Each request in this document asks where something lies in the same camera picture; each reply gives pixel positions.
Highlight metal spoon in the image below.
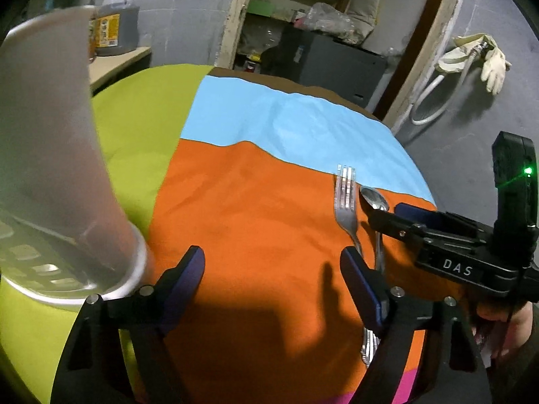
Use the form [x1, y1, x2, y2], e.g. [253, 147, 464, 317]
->
[359, 185, 390, 274]

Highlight white hose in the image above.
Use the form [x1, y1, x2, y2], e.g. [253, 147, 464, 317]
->
[410, 46, 481, 126]

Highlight multicoloured tablecloth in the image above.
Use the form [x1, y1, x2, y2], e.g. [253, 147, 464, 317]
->
[0, 64, 441, 404]

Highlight clear plastic bag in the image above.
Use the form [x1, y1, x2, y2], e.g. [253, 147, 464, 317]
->
[294, 2, 376, 45]

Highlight cream rubber gloves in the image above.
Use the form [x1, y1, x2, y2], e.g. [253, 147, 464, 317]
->
[435, 32, 513, 95]

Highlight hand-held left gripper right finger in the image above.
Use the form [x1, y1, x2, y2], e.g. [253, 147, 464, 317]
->
[340, 246, 493, 404]

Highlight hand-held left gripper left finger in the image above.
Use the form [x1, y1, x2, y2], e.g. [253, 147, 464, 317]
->
[51, 245, 206, 404]

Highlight person's right hand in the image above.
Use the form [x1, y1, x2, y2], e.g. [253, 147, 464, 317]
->
[471, 302, 533, 359]

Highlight large oil jug yellow label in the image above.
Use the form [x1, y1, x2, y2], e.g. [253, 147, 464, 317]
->
[95, 0, 141, 57]

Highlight beige cushion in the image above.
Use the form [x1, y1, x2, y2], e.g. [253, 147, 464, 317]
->
[344, 0, 385, 31]

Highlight wooden side shelf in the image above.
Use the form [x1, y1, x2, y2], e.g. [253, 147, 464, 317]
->
[88, 46, 153, 94]

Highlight green box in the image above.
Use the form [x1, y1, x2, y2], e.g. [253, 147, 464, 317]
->
[246, 0, 309, 16]

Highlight translucent white utensil holder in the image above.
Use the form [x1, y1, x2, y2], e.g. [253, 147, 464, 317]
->
[0, 6, 149, 313]

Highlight wooden door frame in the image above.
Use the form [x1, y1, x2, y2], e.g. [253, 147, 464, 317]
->
[216, 0, 465, 132]

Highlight person's right forearm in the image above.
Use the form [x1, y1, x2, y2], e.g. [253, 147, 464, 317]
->
[488, 303, 539, 404]

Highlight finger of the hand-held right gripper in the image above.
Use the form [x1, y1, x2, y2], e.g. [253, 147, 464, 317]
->
[393, 203, 481, 235]
[368, 209, 426, 243]

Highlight metal fork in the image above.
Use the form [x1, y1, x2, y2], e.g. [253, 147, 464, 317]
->
[334, 164, 378, 368]

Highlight black cabinet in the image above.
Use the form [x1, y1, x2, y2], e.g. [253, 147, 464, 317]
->
[260, 29, 388, 111]

